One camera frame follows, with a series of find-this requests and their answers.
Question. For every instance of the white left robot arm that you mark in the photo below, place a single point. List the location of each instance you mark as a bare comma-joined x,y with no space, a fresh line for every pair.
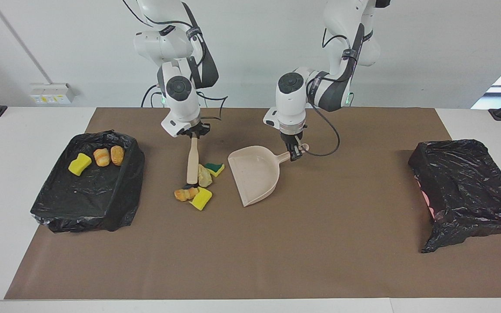
292,108

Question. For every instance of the brown paper table mat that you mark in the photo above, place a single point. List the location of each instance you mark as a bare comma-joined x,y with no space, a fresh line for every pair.
250,278

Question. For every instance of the white wall socket box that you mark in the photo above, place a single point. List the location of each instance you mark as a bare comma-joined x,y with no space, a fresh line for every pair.
52,93

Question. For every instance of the brown bread roll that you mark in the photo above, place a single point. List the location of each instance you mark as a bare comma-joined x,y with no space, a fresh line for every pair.
117,155

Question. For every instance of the black bag bin showing pink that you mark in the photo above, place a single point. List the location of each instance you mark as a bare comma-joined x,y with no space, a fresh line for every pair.
463,182

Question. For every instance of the green yellow sponge piece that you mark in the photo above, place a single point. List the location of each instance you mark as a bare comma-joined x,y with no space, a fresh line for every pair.
215,168
79,164

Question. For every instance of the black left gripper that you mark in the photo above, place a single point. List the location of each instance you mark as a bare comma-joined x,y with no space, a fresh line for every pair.
294,138

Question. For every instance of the pale croissant piece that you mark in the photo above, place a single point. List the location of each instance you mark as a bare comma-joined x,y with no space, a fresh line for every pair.
101,157

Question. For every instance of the beige plastic dustpan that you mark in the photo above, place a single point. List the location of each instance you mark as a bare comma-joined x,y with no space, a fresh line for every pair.
255,174

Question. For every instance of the beige hand brush black bristles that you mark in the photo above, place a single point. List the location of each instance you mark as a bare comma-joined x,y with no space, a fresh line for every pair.
192,161

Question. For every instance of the orange croissant piece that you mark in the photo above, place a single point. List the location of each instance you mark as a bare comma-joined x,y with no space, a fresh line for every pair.
185,194

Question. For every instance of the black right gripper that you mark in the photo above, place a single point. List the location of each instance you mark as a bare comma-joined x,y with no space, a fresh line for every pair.
198,129

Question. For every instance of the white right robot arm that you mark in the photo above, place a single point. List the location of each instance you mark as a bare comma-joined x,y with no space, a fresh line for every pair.
183,108

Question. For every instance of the black bag lined bin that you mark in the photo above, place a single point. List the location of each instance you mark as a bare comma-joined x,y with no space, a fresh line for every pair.
89,195

